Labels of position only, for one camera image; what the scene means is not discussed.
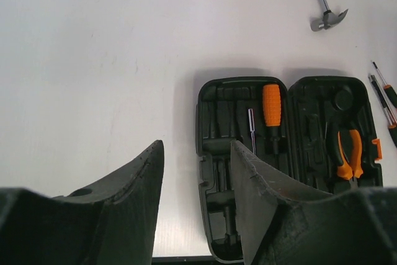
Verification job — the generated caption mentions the orange handled needle-nose pliers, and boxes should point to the orange handled needle-nose pliers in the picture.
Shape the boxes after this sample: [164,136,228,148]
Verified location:
[326,122,364,189]

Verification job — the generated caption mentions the black orange handled screwdriver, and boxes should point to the black orange handled screwdriver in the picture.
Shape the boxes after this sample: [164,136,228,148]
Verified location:
[248,108,256,155]

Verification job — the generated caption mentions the orange grip bit screwdriver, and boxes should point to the orange grip bit screwdriver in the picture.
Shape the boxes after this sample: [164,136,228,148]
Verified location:
[262,84,282,155]

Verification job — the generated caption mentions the small orange black precision screwdriver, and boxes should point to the small orange black precision screwdriver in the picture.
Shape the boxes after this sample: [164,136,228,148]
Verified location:
[372,61,397,108]

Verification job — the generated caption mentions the aluminium front frame rail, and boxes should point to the aluminium front frame rail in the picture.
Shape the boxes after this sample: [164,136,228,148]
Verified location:
[151,256,219,265]

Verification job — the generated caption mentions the black plastic tool case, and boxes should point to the black plastic tool case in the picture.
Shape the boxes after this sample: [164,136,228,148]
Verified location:
[196,76,383,264]

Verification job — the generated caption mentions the black handled claw hammer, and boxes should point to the black handled claw hammer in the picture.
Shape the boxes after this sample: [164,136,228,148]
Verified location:
[310,0,348,32]

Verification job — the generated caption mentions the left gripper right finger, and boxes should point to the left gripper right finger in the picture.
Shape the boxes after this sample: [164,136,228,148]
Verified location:
[231,141,396,264]

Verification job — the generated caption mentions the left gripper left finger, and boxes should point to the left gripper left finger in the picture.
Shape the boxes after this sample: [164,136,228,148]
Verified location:
[1,140,164,264]

